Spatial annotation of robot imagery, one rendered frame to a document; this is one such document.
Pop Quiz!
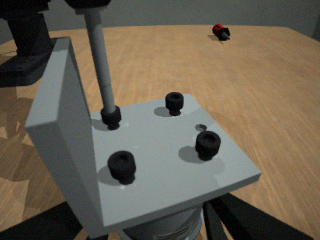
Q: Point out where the red screwdriver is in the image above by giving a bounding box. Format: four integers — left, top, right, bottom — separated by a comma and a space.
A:
212, 24, 231, 41

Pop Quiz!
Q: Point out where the blue electric screwdriver barrel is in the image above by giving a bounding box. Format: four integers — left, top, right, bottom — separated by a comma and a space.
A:
64, 0, 116, 113

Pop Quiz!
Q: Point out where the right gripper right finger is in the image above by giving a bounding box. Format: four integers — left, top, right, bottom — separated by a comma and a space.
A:
202, 193, 314, 240

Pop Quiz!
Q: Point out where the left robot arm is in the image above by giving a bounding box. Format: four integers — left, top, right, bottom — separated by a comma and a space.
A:
0, 0, 65, 78

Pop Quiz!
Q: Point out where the dark grey cylinder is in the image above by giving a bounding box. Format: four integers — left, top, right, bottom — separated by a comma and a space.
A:
118, 203, 204, 240

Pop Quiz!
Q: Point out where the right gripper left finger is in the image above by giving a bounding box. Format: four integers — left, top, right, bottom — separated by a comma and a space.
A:
0, 201, 83, 240

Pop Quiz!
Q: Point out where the grey l-shaped metal bracket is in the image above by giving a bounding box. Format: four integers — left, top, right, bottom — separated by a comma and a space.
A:
24, 37, 262, 239

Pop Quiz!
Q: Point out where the black socket-head screw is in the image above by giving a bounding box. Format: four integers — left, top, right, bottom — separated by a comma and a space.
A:
165, 92, 184, 116
107, 150, 136, 185
100, 105, 122, 131
195, 131, 221, 161

